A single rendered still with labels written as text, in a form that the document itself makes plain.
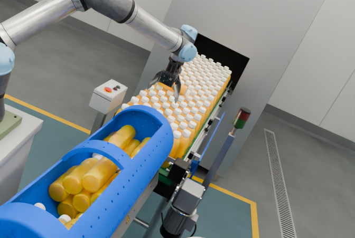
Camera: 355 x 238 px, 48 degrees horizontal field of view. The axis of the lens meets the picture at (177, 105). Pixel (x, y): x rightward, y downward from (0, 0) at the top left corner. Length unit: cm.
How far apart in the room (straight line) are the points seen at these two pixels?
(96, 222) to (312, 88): 525
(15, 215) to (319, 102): 553
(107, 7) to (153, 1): 450
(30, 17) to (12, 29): 7
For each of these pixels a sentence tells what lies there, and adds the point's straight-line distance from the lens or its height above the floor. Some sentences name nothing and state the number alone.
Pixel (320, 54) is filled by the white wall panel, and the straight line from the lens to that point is 601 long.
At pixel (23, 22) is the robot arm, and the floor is 147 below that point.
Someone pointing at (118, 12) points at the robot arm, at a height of 161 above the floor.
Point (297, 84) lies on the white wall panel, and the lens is 609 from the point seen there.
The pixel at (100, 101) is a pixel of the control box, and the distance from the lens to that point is 200.
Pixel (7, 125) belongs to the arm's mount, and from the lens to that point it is 141.
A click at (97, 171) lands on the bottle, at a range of 131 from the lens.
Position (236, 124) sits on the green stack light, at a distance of 209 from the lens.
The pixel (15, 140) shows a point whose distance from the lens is 140.
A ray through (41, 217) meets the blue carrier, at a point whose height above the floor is 123.
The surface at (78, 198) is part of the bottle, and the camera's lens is 136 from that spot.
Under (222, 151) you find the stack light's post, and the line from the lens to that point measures 218.
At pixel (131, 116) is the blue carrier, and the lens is 175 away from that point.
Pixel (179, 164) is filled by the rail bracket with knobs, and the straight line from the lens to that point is 187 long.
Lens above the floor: 195
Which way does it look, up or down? 23 degrees down
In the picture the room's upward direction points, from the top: 25 degrees clockwise
